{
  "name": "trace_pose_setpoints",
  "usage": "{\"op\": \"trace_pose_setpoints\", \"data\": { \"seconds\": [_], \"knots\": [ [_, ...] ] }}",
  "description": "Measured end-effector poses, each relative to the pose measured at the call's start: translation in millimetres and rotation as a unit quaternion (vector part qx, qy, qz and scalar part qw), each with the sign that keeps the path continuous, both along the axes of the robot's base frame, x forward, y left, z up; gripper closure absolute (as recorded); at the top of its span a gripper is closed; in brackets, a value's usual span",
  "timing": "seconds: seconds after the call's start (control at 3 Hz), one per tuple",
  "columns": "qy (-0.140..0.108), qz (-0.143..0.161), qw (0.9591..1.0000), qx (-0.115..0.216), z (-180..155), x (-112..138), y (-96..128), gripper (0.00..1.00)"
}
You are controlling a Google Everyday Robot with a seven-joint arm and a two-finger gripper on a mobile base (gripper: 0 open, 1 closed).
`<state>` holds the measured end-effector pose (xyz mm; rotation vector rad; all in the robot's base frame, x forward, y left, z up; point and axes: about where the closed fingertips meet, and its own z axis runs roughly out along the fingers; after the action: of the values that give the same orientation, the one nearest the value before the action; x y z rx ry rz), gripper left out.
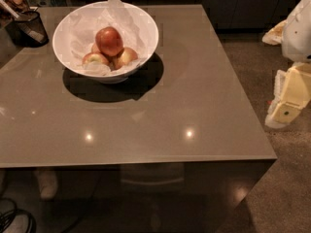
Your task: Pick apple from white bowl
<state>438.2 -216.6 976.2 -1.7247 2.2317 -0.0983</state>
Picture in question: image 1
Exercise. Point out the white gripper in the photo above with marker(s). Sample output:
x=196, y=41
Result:
x=297, y=36

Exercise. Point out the right red-yellow apple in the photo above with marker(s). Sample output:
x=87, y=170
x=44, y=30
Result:
x=124, y=57

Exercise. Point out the red-yellow apple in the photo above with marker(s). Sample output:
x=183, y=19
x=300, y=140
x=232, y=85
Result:
x=124, y=57
x=95, y=57

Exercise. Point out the white ceramic bowl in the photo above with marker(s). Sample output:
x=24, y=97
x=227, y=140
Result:
x=144, y=23

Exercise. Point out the hidden back red apple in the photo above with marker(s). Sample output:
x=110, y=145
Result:
x=95, y=48

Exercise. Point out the left red-yellow apple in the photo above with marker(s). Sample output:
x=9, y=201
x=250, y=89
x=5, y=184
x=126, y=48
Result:
x=95, y=57

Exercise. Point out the white paper bowl liner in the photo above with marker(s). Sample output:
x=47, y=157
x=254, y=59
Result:
x=81, y=33

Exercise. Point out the white object under table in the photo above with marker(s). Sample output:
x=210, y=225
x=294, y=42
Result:
x=47, y=182

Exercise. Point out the black mesh pen cup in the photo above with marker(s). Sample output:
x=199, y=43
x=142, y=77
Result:
x=32, y=32

